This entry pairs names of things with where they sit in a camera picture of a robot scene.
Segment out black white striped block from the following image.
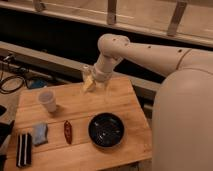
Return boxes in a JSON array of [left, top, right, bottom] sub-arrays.
[[16, 133, 32, 168]]

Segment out black ceramic bowl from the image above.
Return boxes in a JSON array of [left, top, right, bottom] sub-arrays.
[[88, 113, 125, 148]]

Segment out clear small bottle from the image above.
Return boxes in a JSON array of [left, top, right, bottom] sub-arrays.
[[82, 65, 91, 81]]

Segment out black cable coil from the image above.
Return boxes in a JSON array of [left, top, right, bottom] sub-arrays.
[[0, 64, 31, 95]]

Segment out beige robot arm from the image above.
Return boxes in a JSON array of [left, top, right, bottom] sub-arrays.
[[92, 34, 213, 171]]

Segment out blue object behind table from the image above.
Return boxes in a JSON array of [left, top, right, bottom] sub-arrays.
[[28, 78, 47, 89]]

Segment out red chili pepper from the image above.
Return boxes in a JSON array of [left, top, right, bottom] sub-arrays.
[[64, 121, 72, 144]]

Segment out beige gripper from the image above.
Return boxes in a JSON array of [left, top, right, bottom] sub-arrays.
[[83, 66, 112, 97]]

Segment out wooden table board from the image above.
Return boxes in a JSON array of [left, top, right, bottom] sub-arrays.
[[4, 77, 152, 171]]

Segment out black object at left edge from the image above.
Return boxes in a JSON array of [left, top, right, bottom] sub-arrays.
[[0, 104, 16, 171]]

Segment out blue grey cloth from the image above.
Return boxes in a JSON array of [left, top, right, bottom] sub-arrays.
[[33, 123, 48, 146]]

